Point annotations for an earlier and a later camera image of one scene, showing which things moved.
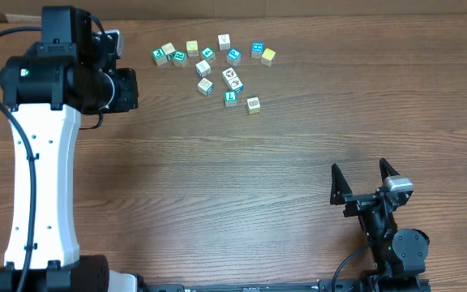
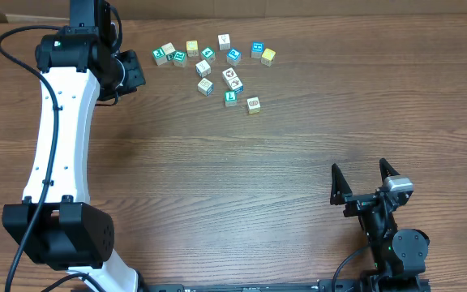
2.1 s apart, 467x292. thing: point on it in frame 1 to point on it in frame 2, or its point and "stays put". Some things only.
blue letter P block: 233,56 stays put
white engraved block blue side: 205,87 stays put
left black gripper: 126,79 to 136,77
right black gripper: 342,194 stays put
